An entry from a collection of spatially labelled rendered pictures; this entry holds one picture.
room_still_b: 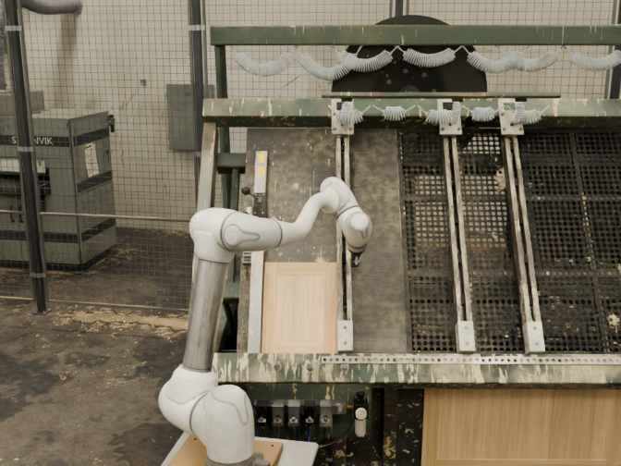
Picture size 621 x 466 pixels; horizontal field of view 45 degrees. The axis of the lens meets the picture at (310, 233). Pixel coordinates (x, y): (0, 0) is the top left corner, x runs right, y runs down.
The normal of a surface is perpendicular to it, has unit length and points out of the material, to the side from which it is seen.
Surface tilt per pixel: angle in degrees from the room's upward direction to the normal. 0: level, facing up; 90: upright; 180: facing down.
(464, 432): 90
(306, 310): 50
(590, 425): 90
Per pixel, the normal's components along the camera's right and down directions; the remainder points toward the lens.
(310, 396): -0.01, 0.25
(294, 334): 0.00, -0.42
